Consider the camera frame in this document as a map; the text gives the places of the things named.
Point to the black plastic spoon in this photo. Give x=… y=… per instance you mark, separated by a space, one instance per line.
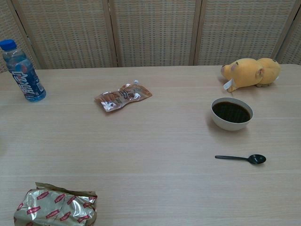
x=257 y=159

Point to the white cup with dark liquid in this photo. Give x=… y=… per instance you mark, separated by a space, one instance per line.
x=231 y=113

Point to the woven rattan screen panel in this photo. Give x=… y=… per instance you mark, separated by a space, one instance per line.
x=242 y=30
x=9 y=18
x=152 y=35
x=294 y=47
x=70 y=35

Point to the yellow plush bear toy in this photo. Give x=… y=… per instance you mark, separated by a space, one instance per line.
x=249 y=73

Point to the blue sports drink bottle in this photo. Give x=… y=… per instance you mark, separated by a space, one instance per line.
x=23 y=77

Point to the silver Lipton foil bag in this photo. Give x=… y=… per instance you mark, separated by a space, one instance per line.
x=54 y=207

